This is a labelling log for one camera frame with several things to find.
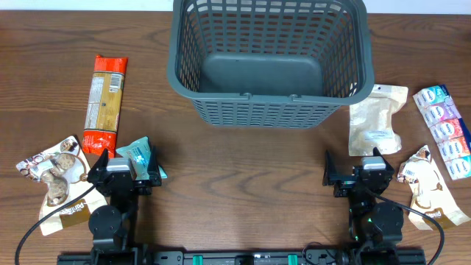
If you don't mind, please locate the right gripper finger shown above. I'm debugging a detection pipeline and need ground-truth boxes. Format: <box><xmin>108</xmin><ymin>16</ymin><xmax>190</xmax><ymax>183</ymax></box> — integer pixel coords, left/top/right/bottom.
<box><xmin>372</xmin><ymin>147</ymin><xmax>394</xmax><ymax>184</ymax></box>
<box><xmin>322</xmin><ymin>151</ymin><xmax>338</xmax><ymax>186</ymax></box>

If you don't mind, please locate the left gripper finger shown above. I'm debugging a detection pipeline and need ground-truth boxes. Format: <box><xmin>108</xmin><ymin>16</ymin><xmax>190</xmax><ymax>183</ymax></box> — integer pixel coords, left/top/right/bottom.
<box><xmin>87</xmin><ymin>149</ymin><xmax>109</xmax><ymax>184</ymax></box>
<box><xmin>147</xmin><ymin>146</ymin><xmax>162</xmax><ymax>180</ymax></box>

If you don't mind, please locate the teal snack packet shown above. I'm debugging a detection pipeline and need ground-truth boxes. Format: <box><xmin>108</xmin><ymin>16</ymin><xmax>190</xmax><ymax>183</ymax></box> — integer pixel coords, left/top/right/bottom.
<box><xmin>116</xmin><ymin>136</ymin><xmax>152</xmax><ymax>180</ymax></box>

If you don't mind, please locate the small white brown food bag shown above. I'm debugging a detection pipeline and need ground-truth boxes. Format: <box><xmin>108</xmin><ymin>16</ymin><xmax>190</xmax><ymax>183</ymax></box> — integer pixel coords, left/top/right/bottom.
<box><xmin>397</xmin><ymin>145</ymin><xmax>470</xmax><ymax>230</ymax></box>

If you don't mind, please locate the beige kraft pouch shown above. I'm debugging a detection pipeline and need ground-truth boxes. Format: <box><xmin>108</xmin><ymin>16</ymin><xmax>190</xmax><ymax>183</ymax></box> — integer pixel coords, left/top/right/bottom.
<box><xmin>348</xmin><ymin>84</ymin><xmax>408</xmax><ymax>157</ymax></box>

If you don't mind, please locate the orange spaghetti packet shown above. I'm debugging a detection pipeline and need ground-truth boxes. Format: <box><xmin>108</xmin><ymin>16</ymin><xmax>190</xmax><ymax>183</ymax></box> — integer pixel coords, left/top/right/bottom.
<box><xmin>82</xmin><ymin>55</ymin><xmax>128</xmax><ymax>158</ymax></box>

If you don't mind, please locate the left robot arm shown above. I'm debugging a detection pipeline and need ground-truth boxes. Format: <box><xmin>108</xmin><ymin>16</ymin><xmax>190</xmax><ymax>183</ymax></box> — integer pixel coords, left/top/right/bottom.
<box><xmin>88</xmin><ymin>148</ymin><xmax>162</xmax><ymax>265</ymax></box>

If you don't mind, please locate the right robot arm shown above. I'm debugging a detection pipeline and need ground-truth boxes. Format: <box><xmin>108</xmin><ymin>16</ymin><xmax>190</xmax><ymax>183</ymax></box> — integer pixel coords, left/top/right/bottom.
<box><xmin>322</xmin><ymin>148</ymin><xmax>404</xmax><ymax>264</ymax></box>

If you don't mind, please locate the grey plastic lattice basket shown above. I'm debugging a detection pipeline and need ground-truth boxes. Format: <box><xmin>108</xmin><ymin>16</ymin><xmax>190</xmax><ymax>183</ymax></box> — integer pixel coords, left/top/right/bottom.
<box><xmin>167</xmin><ymin>0</ymin><xmax>375</xmax><ymax>129</ymax></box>

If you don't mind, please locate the right black cable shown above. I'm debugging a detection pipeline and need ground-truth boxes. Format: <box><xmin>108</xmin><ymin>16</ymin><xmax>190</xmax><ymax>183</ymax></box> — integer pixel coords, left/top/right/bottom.
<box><xmin>362</xmin><ymin>186</ymin><xmax>446</xmax><ymax>265</ymax></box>

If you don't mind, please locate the black cable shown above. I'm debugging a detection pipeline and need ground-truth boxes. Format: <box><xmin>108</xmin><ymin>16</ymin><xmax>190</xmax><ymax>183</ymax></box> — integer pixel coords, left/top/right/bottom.
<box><xmin>14</xmin><ymin>183</ymin><xmax>97</xmax><ymax>265</ymax></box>
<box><xmin>362</xmin><ymin>186</ymin><xmax>446</xmax><ymax>265</ymax></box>

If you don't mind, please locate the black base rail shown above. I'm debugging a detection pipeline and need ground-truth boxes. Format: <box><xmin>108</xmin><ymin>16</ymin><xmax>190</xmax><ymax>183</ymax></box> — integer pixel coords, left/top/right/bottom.
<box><xmin>57</xmin><ymin>249</ymin><xmax>426</xmax><ymax>265</ymax></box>

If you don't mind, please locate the left black cable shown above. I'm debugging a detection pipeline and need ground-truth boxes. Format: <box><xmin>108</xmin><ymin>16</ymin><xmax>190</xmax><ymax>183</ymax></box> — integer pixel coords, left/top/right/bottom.
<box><xmin>14</xmin><ymin>183</ymin><xmax>97</xmax><ymax>265</ymax></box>

